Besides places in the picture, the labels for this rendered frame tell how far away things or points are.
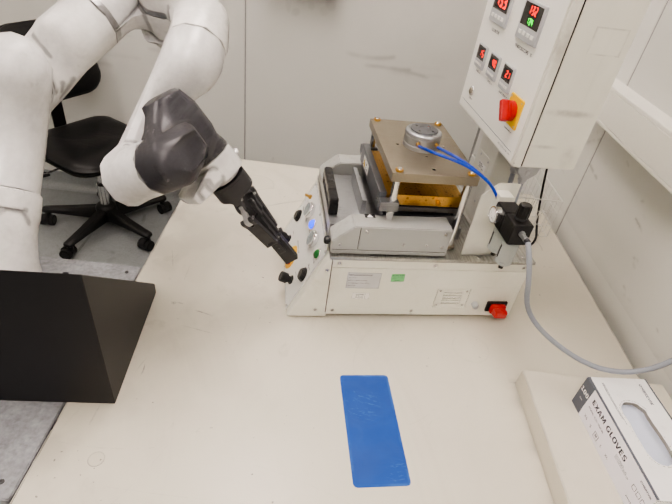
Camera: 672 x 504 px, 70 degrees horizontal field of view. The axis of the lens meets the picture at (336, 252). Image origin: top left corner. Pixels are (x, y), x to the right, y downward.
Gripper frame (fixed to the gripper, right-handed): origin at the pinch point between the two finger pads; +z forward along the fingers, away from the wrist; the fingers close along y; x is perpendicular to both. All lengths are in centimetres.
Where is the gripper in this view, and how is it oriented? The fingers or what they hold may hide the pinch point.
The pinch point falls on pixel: (283, 248)
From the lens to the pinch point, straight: 103.5
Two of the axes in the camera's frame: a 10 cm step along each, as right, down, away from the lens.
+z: 4.8, 6.6, 5.7
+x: -8.7, 4.3, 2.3
